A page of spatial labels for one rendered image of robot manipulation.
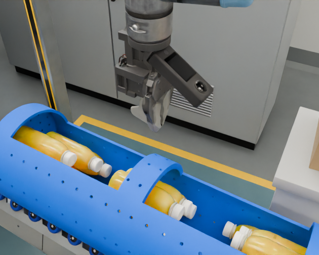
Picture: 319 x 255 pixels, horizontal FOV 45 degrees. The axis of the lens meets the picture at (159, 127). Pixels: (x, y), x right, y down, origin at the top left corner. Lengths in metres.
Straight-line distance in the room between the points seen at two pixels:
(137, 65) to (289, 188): 0.56
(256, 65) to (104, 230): 1.59
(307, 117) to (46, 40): 0.88
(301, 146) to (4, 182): 0.81
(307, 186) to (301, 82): 2.47
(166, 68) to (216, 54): 1.70
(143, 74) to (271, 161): 2.10
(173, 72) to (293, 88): 2.78
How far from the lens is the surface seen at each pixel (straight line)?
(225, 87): 2.42
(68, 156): 1.04
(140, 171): 0.89
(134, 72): 0.66
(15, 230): 1.33
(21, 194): 1.05
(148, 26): 0.60
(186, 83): 0.63
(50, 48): 1.40
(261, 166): 2.64
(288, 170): 1.06
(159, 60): 0.63
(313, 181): 1.06
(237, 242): 0.88
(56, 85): 1.47
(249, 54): 2.25
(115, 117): 2.92
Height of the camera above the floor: 1.91
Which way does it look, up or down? 43 degrees down
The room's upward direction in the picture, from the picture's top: straight up
